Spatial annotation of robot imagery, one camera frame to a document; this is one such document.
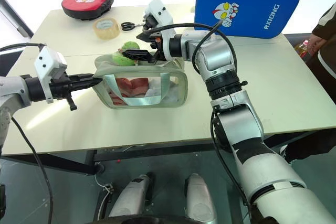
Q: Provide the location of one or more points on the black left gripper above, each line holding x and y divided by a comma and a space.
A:
60, 87

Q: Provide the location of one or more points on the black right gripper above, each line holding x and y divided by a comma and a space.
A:
160, 48

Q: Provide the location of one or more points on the green clear zip pouch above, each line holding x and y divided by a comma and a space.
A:
168, 103

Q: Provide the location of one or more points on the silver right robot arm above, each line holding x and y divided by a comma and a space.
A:
262, 171

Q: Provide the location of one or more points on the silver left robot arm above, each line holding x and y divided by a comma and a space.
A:
13, 95

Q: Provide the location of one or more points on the pink red item in pouch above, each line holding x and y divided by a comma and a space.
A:
131, 85

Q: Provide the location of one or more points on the clear packing tape roll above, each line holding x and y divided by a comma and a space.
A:
106, 31

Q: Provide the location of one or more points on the red black punch pad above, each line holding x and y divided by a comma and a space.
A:
86, 1

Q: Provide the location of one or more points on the blue cartoon kick pad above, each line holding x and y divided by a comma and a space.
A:
246, 6

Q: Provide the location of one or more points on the silver robot leg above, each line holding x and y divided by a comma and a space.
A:
199, 200
128, 197

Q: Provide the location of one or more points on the black rounded robot torso edge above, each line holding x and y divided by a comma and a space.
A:
141, 221

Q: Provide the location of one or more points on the yellow liquid bottle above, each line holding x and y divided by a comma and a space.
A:
302, 49

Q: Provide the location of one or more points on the person in dark brown clothes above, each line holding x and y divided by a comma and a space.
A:
328, 58

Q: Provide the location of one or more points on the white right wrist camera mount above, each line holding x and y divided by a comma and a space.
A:
158, 11

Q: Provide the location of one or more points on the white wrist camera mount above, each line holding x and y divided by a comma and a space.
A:
50, 61
158, 11

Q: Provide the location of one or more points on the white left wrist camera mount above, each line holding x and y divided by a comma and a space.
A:
50, 61

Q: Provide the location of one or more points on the black table frame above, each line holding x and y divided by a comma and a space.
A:
65, 165

